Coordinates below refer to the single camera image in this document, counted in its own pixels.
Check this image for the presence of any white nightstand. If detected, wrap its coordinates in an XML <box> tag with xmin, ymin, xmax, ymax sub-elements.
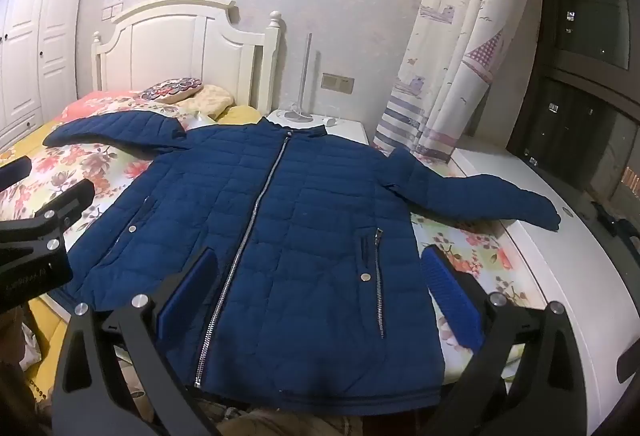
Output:
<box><xmin>265</xmin><ymin>108</ymin><xmax>372</xmax><ymax>148</ymax></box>

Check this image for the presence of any light yellow blanket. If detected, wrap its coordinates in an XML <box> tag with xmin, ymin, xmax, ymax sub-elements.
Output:
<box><xmin>181</xmin><ymin>85</ymin><xmax>236</xmax><ymax>122</ymax></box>

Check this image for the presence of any blue quilted jacket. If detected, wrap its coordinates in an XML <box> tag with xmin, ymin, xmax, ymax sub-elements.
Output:
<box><xmin>42</xmin><ymin>111</ymin><xmax>562</xmax><ymax>419</ymax></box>

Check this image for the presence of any black stand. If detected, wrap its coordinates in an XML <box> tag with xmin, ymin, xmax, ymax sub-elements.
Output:
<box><xmin>592</xmin><ymin>200</ymin><xmax>640</xmax><ymax>267</ymax></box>

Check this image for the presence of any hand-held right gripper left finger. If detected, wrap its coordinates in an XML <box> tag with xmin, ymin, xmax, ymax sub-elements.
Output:
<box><xmin>50</xmin><ymin>247</ymin><xmax>222</xmax><ymax>436</ymax></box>

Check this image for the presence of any dark window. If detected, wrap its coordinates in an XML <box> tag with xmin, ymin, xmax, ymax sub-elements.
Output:
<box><xmin>505</xmin><ymin>0</ymin><xmax>640</xmax><ymax>217</ymax></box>

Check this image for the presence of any white wardrobe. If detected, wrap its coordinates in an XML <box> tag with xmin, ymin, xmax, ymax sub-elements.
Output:
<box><xmin>0</xmin><ymin>0</ymin><xmax>96</xmax><ymax>152</ymax></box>

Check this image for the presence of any printed curtain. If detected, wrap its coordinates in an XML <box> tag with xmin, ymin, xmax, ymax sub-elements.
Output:
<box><xmin>372</xmin><ymin>0</ymin><xmax>544</xmax><ymax>163</ymax></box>

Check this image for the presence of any white window ledge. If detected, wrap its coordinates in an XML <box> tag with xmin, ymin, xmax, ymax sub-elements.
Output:
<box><xmin>410</xmin><ymin>136</ymin><xmax>640</xmax><ymax>436</ymax></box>

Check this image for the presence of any white wooden headboard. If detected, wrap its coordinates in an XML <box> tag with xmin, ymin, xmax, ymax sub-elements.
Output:
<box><xmin>91</xmin><ymin>0</ymin><xmax>284</xmax><ymax>118</ymax></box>

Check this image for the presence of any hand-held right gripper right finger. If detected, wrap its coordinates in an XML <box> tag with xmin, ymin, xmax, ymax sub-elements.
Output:
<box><xmin>420</xmin><ymin>243</ymin><xmax>591</xmax><ymax>436</ymax></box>

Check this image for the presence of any patterned round pillow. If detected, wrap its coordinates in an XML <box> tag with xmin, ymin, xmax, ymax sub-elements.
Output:
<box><xmin>140</xmin><ymin>77</ymin><xmax>205</xmax><ymax>106</ymax></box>

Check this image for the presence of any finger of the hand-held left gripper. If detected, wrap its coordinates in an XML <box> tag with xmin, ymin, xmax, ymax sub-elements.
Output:
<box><xmin>0</xmin><ymin>155</ymin><xmax>32</xmax><ymax>193</ymax></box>
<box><xmin>0</xmin><ymin>178</ymin><xmax>97</xmax><ymax>267</ymax></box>

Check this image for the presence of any floral bed sheet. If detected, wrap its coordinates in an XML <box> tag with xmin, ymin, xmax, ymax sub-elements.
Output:
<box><xmin>0</xmin><ymin>88</ymin><xmax>551</xmax><ymax>387</ymax></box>

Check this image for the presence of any wall switch plate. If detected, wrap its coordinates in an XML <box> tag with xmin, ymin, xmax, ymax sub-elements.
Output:
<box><xmin>321</xmin><ymin>72</ymin><xmax>355</xmax><ymax>93</ymax></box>

